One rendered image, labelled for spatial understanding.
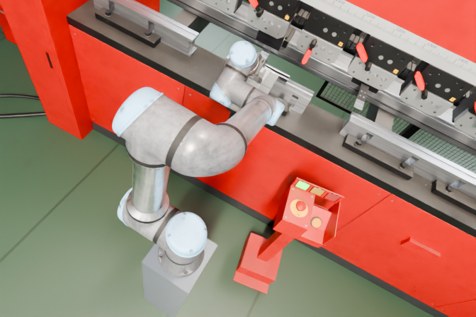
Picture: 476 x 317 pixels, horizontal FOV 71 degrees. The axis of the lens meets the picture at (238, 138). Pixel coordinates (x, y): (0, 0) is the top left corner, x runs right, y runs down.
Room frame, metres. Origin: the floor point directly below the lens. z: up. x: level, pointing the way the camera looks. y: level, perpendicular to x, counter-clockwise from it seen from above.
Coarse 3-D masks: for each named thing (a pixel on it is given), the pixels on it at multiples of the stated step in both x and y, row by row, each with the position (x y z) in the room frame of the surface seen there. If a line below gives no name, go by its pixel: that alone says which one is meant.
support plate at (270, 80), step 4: (268, 76) 1.00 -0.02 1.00; (272, 76) 1.01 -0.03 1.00; (276, 76) 1.02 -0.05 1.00; (264, 80) 0.98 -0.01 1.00; (268, 80) 0.98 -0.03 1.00; (272, 80) 0.99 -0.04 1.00; (264, 84) 0.95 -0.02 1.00; (268, 84) 0.96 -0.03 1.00; (272, 84) 0.97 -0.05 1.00; (260, 88) 0.92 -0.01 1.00; (264, 88) 0.93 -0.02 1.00; (268, 88) 0.94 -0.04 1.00; (264, 92) 0.91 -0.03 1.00; (268, 92) 0.92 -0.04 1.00; (232, 104) 0.80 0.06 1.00; (232, 108) 0.78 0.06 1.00; (236, 108) 0.78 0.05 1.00; (240, 108) 0.79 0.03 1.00
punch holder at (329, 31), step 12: (312, 12) 1.00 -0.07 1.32; (324, 12) 1.00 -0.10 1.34; (312, 24) 1.00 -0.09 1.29; (324, 24) 1.00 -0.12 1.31; (336, 24) 0.99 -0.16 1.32; (348, 24) 0.99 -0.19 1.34; (300, 36) 1.00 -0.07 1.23; (312, 36) 1.00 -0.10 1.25; (324, 36) 0.99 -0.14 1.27; (336, 36) 0.99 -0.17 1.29; (348, 36) 0.99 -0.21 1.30; (300, 48) 1.00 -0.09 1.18; (312, 48) 0.99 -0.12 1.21; (324, 48) 1.01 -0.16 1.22; (336, 48) 0.98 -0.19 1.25; (324, 60) 0.99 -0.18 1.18
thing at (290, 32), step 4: (288, 28) 1.30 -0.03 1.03; (292, 28) 1.31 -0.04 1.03; (288, 32) 1.28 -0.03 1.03; (292, 32) 1.30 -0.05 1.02; (288, 36) 1.27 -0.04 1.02; (292, 36) 1.29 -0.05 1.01; (284, 40) 1.23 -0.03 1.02; (288, 40) 1.24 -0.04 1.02; (284, 44) 1.23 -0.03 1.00; (264, 48) 1.15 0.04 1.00; (264, 52) 1.12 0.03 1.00; (268, 52) 1.14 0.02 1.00; (264, 56) 1.10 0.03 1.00
